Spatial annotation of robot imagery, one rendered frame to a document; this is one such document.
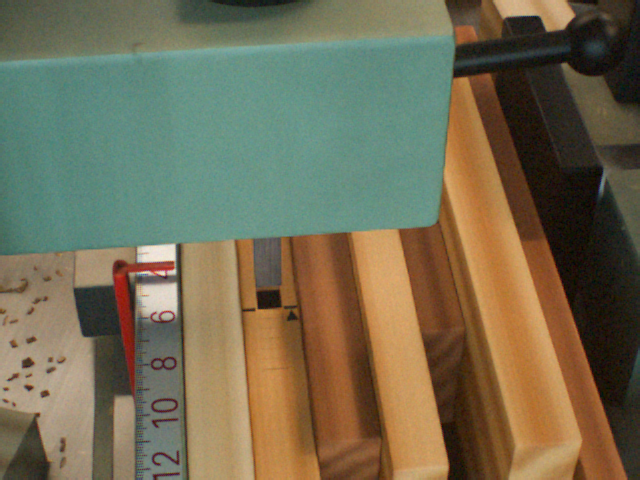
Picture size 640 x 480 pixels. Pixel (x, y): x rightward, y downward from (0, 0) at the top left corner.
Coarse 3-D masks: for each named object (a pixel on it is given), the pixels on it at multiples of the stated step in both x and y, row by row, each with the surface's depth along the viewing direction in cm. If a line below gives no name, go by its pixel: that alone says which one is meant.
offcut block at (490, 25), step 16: (496, 0) 56; (512, 0) 56; (528, 0) 56; (544, 0) 56; (560, 0) 56; (480, 16) 58; (496, 16) 56; (512, 16) 55; (544, 16) 55; (560, 16) 55; (480, 32) 58; (496, 32) 56
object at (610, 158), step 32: (512, 32) 44; (512, 96) 44; (544, 96) 41; (512, 128) 45; (544, 128) 40; (576, 128) 40; (544, 160) 41; (576, 160) 39; (608, 160) 44; (544, 192) 41; (576, 192) 39; (544, 224) 41; (576, 224) 40; (576, 256) 42; (576, 288) 43
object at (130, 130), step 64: (0, 0) 32; (64, 0) 32; (128, 0) 32; (192, 0) 32; (320, 0) 32; (384, 0) 32; (0, 64) 30; (64, 64) 30; (128, 64) 31; (192, 64) 31; (256, 64) 31; (320, 64) 31; (384, 64) 31; (448, 64) 32; (0, 128) 32; (64, 128) 32; (128, 128) 32; (192, 128) 32; (256, 128) 33; (320, 128) 33; (384, 128) 33; (0, 192) 33; (64, 192) 33; (128, 192) 34; (192, 192) 34; (256, 192) 34; (320, 192) 34; (384, 192) 35
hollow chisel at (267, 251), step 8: (256, 240) 40; (264, 240) 40; (272, 240) 40; (280, 240) 40; (256, 248) 40; (264, 248) 40; (272, 248) 40; (280, 248) 40; (256, 256) 40; (264, 256) 40; (272, 256) 40; (280, 256) 40; (256, 264) 40; (264, 264) 40; (272, 264) 40; (280, 264) 40; (256, 272) 41; (264, 272) 41; (272, 272) 41; (280, 272) 41; (256, 280) 41; (264, 280) 41; (272, 280) 41; (280, 280) 41
